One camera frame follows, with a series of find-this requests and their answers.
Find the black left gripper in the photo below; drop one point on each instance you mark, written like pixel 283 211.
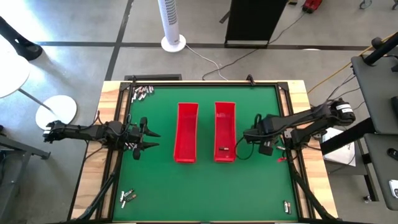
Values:
pixel 136 146

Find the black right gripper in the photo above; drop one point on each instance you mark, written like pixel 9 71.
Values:
pixel 269 133

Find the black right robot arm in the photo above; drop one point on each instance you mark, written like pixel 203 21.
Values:
pixel 308 115

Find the black background robot arm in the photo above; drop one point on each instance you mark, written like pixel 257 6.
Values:
pixel 381 49
pixel 348 137

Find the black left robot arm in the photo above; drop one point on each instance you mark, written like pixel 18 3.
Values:
pixel 81 132

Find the red plastic bin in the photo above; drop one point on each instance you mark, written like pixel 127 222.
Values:
pixel 186 133
pixel 224 130

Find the black ribbed bar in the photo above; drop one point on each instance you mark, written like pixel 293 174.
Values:
pixel 155 77

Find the green table mat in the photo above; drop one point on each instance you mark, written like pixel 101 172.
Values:
pixel 205 186

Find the white flat box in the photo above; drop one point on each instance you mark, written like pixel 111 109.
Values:
pixel 342 154

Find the black standing panel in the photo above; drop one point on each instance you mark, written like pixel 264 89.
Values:
pixel 252 18

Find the white tower fan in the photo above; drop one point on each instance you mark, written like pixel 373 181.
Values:
pixel 169 18

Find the grey work table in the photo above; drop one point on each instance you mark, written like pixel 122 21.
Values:
pixel 373 93
pixel 382 174

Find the black remote control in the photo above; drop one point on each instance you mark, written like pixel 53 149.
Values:
pixel 393 154

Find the red floor tool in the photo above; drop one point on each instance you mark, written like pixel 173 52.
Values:
pixel 311 5

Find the black desk device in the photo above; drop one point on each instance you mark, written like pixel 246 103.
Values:
pixel 395 105

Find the white smartphone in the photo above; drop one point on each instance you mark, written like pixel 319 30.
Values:
pixel 394 188

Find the black curved stand leg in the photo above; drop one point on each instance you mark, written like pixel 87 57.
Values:
pixel 18 43

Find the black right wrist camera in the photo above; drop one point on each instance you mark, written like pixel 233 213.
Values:
pixel 266 148

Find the black frame clamp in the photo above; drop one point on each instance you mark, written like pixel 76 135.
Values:
pixel 250 80
pixel 133 80

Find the black table frame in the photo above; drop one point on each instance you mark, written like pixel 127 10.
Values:
pixel 202 83

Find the grey metal desk frame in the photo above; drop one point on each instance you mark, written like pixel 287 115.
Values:
pixel 18 149

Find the white round pedestal table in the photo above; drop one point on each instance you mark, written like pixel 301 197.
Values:
pixel 12 71

